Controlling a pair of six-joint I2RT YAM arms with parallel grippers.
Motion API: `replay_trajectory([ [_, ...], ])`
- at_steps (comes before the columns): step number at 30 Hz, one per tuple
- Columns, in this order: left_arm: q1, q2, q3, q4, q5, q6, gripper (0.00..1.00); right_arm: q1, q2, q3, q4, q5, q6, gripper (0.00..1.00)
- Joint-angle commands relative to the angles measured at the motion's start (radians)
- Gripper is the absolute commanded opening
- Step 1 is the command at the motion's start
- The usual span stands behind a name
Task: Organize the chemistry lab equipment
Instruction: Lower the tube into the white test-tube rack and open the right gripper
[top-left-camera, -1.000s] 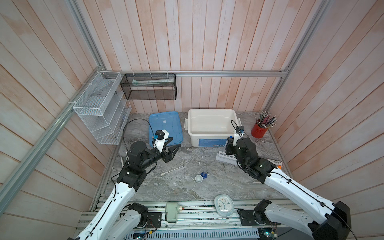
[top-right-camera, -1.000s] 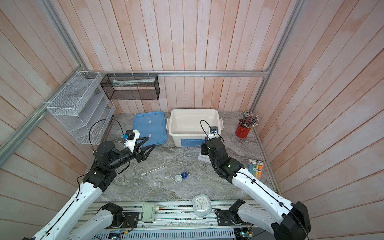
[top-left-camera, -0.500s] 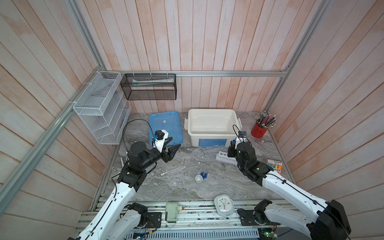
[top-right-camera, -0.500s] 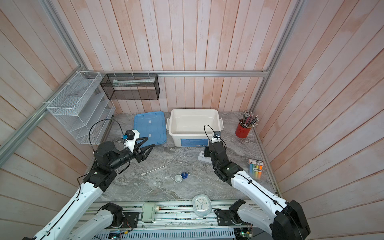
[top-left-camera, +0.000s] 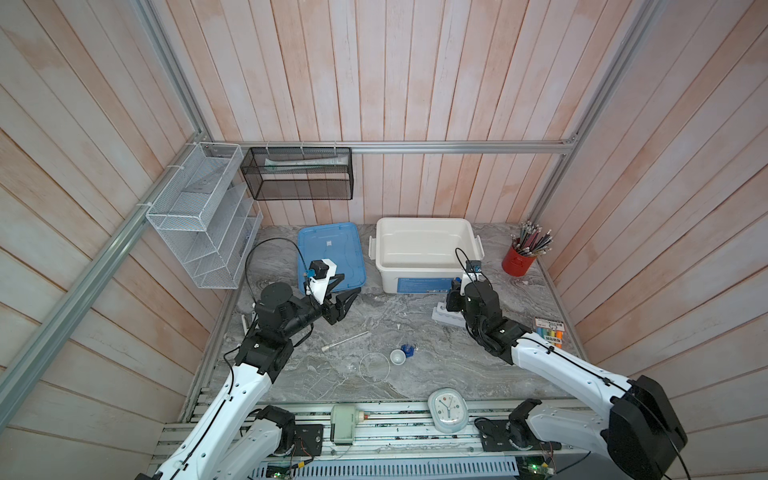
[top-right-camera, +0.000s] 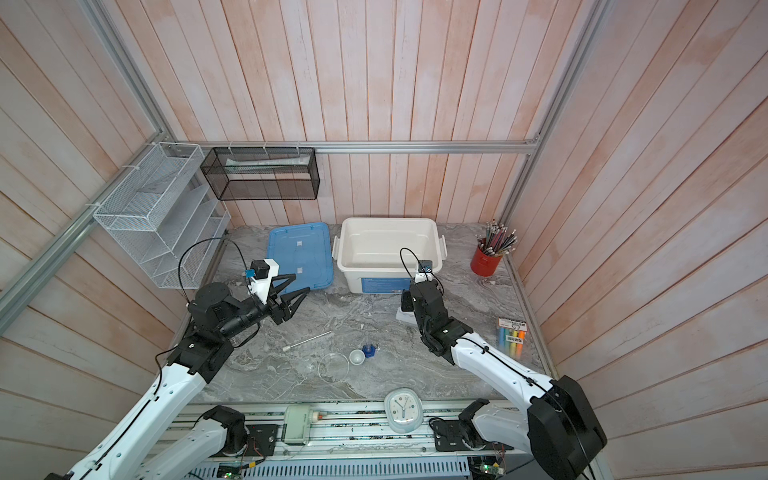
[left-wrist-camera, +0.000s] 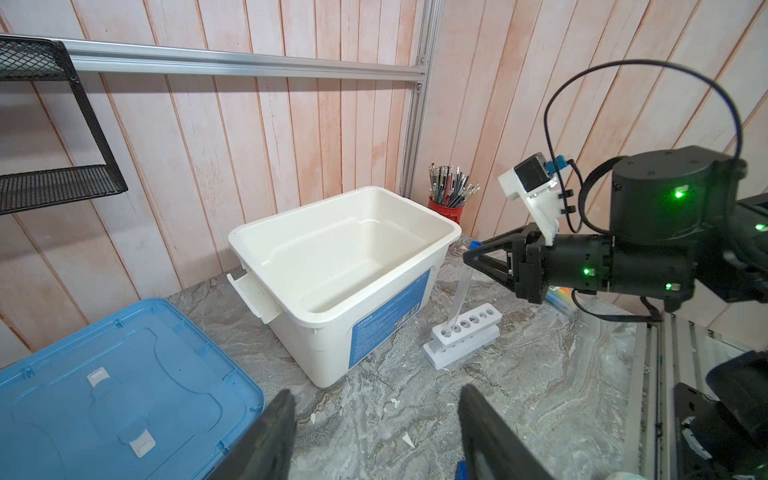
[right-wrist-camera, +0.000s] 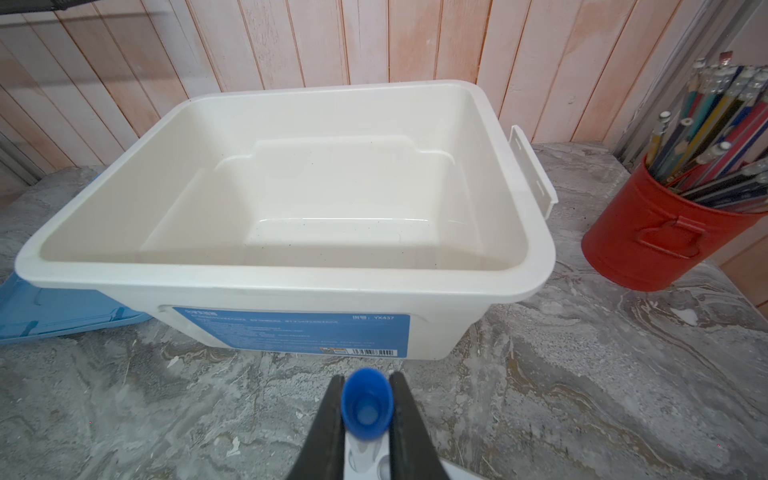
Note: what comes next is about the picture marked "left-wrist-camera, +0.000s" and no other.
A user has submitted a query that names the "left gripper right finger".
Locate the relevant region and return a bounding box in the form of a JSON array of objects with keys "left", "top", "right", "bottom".
[{"left": 458, "top": 384, "right": 553, "bottom": 480}]

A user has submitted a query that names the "white plastic storage bin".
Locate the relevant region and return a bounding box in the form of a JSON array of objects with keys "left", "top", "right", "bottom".
[{"left": 228, "top": 186, "right": 462, "bottom": 388}]

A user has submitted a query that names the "bundle of pencils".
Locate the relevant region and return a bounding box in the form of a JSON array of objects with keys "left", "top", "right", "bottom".
[{"left": 428, "top": 164, "right": 481, "bottom": 208}]

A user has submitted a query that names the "white test tube rack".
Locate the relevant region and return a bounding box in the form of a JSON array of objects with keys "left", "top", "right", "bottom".
[{"left": 423, "top": 303, "right": 502, "bottom": 370}]

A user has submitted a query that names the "red pencil cup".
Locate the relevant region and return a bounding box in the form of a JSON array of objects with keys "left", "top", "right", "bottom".
[{"left": 428, "top": 200, "right": 464, "bottom": 224}]

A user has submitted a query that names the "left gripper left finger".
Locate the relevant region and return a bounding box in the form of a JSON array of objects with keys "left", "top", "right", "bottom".
[{"left": 207, "top": 389, "right": 297, "bottom": 480}]

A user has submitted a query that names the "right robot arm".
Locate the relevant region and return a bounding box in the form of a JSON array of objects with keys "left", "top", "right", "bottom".
[{"left": 464, "top": 146, "right": 767, "bottom": 479}]

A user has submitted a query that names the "blue capped test tube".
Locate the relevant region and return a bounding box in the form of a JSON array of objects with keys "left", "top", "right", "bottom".
[{"left": 443, "top": 264, "right": 474, "bottom": 336}]

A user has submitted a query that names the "black mesh wall basket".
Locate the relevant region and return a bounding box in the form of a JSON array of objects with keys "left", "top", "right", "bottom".
[{"left": 1, "top": 34, "right": 128, "bottom": 215}]

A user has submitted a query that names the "pack of colored markers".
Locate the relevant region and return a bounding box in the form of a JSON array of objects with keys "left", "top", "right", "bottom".
[{"left": 545, "top": 286, "right": 577, "bottom": 315}]

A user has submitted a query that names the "blue plastic bin lid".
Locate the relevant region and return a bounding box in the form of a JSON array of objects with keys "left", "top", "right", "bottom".
[{"left": 1, "top": 299, "right": 265, "bottom": 479}]

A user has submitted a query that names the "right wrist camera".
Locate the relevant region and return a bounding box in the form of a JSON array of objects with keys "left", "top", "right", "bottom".
[{"left": 498, "top": 152, "right": 575, "bottom": 246}]

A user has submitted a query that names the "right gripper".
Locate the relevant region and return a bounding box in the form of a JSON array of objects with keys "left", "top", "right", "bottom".
[{"left": 463, "top": 224, "right": 612, "bottom": 304}]

